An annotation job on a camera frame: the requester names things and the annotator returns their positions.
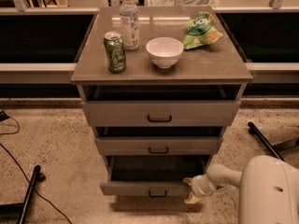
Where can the grey middle drawer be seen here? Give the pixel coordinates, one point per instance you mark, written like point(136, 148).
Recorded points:
point(158, 145)

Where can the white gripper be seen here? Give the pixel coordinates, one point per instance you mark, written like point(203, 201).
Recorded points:
point(197, 187)

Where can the white ceramic bowl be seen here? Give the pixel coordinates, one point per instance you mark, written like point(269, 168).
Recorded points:
point(164, 51)

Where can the black left stand leg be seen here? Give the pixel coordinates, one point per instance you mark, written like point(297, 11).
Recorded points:
point(20, 210)

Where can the black stand leg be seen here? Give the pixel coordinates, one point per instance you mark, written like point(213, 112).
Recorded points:
point(273, 149)
point(20, 210)

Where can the grey top drawer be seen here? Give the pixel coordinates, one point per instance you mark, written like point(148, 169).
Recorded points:
point(159, 113)

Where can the green soda can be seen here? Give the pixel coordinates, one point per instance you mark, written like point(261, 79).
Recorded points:
point(115, 51)

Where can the green chip bag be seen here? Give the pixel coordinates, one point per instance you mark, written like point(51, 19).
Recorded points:
point(201, 31)

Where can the grey drawer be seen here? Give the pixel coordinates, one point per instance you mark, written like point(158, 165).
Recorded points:
point(158, 145)
point(159, 113)
point(156, 176)

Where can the clear plastic water bottle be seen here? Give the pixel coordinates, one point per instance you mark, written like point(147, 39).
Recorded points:
point(129, 24)

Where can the grey bottom drawer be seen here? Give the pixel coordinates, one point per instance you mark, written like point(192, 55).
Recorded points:
point(156, 176)

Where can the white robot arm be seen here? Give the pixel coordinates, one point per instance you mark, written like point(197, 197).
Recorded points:
point(268, 189)

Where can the black right stand leg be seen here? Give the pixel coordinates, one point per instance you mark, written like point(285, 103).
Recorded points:
point(273, 149)

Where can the grey drawer cabinet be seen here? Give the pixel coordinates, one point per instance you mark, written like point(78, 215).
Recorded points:
point(211, 73)

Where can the metal railing frame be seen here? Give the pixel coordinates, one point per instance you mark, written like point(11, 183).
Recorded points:
point(281, 72)

